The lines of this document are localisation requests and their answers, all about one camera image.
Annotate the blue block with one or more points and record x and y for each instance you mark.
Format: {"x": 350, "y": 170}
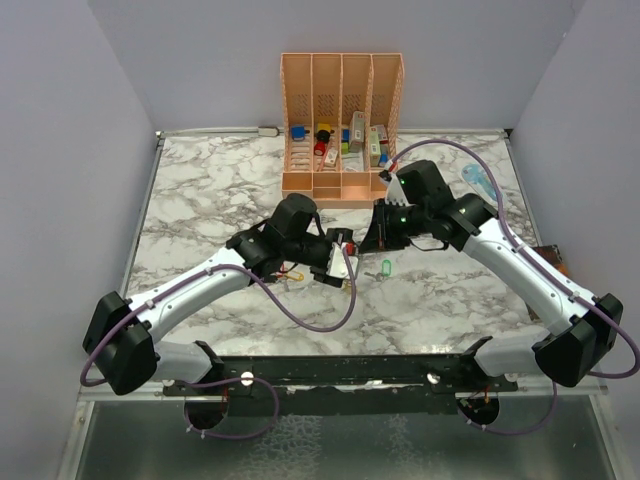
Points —
{"x": 298, "y": 133}

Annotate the green key tag with key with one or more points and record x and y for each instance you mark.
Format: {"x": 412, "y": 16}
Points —
{"x": 383, "y": 273}

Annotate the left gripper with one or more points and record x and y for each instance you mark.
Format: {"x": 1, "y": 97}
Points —
{"x": 338, "y": 237}

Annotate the white adapter at wall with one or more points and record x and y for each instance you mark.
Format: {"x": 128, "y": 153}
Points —
{"x": 268, "y": 131}

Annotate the blue toothbrush package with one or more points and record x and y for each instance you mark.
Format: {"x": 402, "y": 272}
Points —
{"x": 475, "y": 177}

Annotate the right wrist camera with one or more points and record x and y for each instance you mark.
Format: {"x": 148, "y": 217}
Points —
{"x": 394, "y": 195}

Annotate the yellow key tag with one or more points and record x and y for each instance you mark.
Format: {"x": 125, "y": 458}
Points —
{"x": 293, "y": 276}

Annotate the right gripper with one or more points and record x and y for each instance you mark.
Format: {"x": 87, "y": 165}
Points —
{"x": 379, "y": 236}

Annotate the paperback book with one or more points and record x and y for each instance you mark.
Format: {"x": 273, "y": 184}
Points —
{"x": 551, "y": 254}

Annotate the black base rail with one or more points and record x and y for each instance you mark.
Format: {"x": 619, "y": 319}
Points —
{"x": 343, "y": 384}

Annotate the peach desk organizer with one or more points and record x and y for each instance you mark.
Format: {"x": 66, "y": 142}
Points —
{"x": 328, "y": 88}

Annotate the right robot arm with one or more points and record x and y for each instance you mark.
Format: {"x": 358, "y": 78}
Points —
{"x": 578, "y": 326}

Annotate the white red box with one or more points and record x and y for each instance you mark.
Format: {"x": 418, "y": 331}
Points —
{"x": 378, "y": 142}

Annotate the tall grey box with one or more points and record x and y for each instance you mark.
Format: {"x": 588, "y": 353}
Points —
{"x": 356, "y": 132}

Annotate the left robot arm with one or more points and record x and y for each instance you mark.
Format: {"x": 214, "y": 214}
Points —
{"x": 125, "y": 339}

